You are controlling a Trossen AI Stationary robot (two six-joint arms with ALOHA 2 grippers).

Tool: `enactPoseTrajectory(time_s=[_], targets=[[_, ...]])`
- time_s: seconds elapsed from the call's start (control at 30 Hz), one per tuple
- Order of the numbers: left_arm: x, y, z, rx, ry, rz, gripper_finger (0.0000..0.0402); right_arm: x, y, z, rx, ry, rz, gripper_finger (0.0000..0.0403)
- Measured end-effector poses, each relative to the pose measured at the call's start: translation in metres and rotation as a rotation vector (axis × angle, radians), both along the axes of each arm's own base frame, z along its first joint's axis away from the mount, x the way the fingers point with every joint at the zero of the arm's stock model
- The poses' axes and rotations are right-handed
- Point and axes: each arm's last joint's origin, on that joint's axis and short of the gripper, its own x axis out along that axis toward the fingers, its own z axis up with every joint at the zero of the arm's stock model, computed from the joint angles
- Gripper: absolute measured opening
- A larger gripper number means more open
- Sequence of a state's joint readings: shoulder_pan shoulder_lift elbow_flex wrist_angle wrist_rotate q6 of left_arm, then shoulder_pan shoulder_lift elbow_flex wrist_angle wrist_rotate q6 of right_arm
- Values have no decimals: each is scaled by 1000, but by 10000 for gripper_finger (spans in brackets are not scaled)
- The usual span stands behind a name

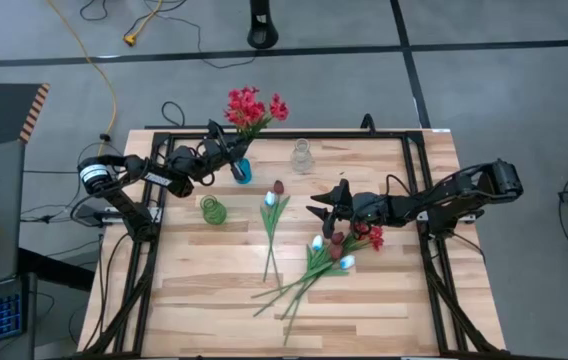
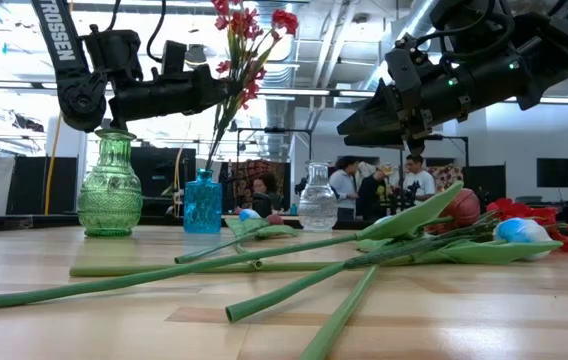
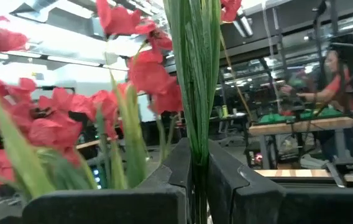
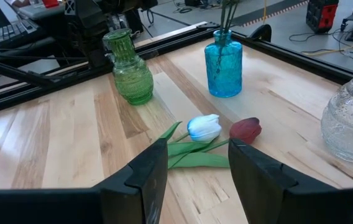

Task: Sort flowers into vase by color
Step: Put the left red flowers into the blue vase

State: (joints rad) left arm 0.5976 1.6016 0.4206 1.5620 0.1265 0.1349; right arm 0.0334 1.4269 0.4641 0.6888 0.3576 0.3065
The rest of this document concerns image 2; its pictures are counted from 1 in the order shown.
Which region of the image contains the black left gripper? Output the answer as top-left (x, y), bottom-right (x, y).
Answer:
top-left (108, 63), bottom-right (245, 132)

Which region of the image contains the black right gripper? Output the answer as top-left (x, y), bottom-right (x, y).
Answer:
top-left (336, 34), bottom-right (465, 154)

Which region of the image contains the clear glass vase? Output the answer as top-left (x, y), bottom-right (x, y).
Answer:
top-left (297, 161), bottom-right (339, 233)

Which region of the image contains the blue glass vase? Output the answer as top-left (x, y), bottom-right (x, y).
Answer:
top-left (182, 168), bottom-right (224, 235)

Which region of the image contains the green glass vase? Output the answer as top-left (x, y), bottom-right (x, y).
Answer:
top-left (76, 128), bottom-right (144, 239)

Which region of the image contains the round black ceiling fixture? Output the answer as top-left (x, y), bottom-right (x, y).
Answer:
top-left (186, 43), bottom-right (209, 66)

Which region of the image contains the person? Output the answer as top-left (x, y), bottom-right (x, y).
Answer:
top-left (401, 153), bottom-right (438, 206)
top-left (327, 155), bottom-right (363, 221)
top-left (251, 172), bottom-right (285, 214)
top-left (356, 164), bottom-right (395, 221)

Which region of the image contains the floral patterned cloth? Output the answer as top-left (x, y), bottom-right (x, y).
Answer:
top-left (426, 164), bottom-right (465, 194)

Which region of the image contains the red patterned cloth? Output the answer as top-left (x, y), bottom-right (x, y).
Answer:
top-left (226, 159), bottom-right (290, 211)

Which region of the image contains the black panel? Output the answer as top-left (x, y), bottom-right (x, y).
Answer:
top-left (6, 156), bottom-right (79, 216)
top-left (463, 164), bottom-right (508, 206)

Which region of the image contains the black desk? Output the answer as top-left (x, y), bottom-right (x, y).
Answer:
top-left (513, 194), bottom-right (568, 226)

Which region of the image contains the black rig frame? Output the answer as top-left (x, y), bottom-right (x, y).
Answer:
top-left (423, 134), bottom-right (470, 169)
top-left (236, 127), bottom-right (314, 166)

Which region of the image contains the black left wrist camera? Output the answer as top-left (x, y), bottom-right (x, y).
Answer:
top-left (160, 39), bottom-right (189, 77)

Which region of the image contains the thin yellow hanging cable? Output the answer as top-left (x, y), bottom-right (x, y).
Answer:
top-left (172, 124), bottom-right (194, 217)

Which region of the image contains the black wall monitor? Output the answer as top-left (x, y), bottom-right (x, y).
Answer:
top-left (536, 157), bottom-right (568, 189)

